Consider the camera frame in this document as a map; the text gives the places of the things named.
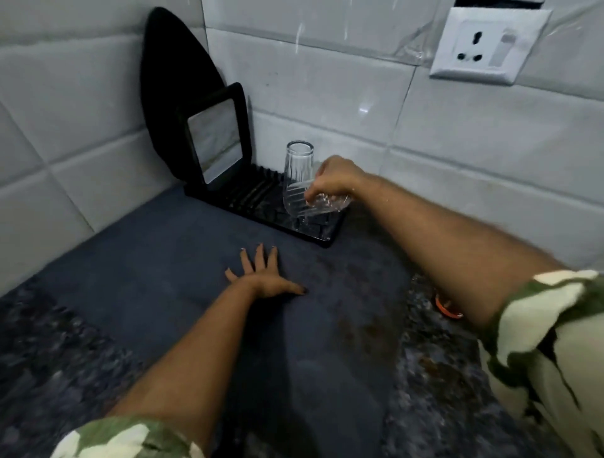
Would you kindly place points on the person's right hand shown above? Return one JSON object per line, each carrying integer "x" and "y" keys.
{"x": 334, "y": 177}

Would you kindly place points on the person's left hand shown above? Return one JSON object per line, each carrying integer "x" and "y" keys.
{"x": 264, "y": 281}

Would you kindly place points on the person's left middle finger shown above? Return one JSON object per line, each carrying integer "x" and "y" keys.
{"x": 259, "y": 257}

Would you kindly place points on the person's right fingers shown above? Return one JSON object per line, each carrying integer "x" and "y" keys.
{"x": 317, "y": 190}

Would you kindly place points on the person's left little finger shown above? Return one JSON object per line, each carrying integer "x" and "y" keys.
{"x": 231, "y": 275}

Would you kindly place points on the person's left thumb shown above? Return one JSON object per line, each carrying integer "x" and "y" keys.
{"x": 291, "y": 288}

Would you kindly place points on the clear ribbed drinking glass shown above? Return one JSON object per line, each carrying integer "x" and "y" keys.
{"x": 312, "y": 201}

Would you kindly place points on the person's right forearm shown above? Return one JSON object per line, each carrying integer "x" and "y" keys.
{"x": 453, "y": 245}

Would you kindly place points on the person's left forearm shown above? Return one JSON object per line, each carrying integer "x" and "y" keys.
{"x": 193, "y": 358}

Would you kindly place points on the clear smooth drinking glass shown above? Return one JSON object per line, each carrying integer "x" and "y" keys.
{"x": 298, "y": 163}

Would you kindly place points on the dark blue cloth mat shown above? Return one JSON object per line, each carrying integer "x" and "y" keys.
{"x": 226, "y": 311}

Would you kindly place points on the black dish drying rack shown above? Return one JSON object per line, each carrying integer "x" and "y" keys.
{"x": 269, "y": 200}

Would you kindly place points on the black framed mirror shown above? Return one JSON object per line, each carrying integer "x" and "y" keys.
{"x": 214, "y": 139}

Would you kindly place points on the orange round object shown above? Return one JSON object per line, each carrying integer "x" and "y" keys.
{"x": 446, "y": 307}

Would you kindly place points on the black oval board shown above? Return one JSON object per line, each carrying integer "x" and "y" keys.
{"x": 174, "y": 75}

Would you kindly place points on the camouflage left sleeve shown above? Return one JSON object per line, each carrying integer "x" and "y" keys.
{"x": 127, "y": 439}

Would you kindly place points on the camouflage sleeve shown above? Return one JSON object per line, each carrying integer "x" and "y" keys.
{"x": 127, "y": 439}
{"x": 547, "y": 349}

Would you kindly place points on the camouflage right sleeve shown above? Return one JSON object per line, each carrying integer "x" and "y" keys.
{"x": 547, "y": 349}

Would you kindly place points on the white wall socket switch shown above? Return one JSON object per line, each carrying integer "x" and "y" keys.
{"x": 488, "y": 45}

